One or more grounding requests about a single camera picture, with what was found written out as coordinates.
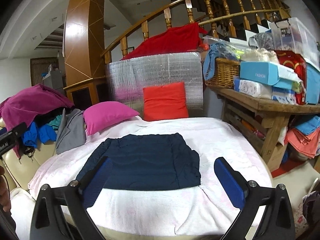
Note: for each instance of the magenta pink pillow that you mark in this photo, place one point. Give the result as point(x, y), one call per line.
point(105, 114)

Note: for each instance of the red cloth on railing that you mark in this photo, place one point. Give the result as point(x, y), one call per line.
point(173, 40)

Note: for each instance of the maroon purple garment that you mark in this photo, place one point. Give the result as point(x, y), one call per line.
point(34, 104)

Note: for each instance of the teal garment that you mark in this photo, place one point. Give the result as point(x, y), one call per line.
point(55, 123)

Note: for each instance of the wooden pillar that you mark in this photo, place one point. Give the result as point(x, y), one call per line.
point(84, 44)

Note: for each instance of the wooden stair railing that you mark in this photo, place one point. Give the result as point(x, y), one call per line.
point(224, 18)

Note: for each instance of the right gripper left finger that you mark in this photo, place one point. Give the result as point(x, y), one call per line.
point(48, 220)

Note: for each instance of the grey folded garment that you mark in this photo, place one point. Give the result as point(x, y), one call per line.
point(71, 132)

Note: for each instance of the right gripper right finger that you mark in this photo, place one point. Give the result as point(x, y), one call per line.
point(277, 221)

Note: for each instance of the light blue cardboard box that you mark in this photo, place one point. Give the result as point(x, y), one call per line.
point(269, 73)

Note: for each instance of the wicker basket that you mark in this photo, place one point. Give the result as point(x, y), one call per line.
point(225, 71)

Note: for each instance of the silver foil insulation panel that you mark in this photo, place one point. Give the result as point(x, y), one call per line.
point(129, 77)

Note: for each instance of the red gold patterned bag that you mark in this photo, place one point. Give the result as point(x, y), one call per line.
point(297, 94)

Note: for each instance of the navy blue jacket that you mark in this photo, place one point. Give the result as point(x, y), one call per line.
point(161, 162)

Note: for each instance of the salmon folded cloth stack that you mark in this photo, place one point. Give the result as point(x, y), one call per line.
point(304, 144)

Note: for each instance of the bright blue garment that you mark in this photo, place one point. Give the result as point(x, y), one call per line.
point(35, 133)

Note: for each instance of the clear plastic storage bin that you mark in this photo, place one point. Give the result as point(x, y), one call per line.
point(291, 34)

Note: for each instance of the person's left hand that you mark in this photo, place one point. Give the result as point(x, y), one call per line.
point(4, 193)

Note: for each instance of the beige leather sofa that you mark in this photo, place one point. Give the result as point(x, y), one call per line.
point(19, 172)

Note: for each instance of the light blue cloth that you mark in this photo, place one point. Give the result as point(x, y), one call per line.
point(216, 50)

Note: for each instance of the wooden side table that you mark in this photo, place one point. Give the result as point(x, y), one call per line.
point(260, 121)

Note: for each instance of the orange red cushion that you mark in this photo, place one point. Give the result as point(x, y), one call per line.
point(165, 102)

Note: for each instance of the pink white bed blanket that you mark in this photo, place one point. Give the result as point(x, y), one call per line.
point(192, 211)

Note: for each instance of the white patterned tissue pack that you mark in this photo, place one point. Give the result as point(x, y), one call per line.
point(261, 91)

